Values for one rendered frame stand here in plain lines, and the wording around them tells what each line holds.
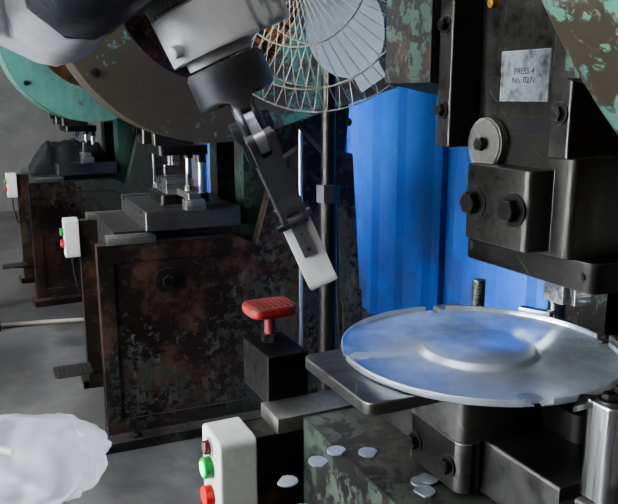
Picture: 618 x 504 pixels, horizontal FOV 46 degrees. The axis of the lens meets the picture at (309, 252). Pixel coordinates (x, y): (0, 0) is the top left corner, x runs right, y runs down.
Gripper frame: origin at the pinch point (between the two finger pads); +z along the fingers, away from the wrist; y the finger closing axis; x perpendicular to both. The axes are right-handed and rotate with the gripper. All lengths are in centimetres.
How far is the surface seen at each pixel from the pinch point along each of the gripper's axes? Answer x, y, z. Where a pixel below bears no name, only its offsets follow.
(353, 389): -1.9, 8.3, 11.4
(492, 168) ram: 20.6, -1.0, 0.4
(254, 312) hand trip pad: -9.3, -25.2, 11.1
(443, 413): 5.5, 3.4, 20.6
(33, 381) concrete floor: -107, -196, 52
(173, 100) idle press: -11, -127, -19
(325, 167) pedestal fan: 14, -90, 8
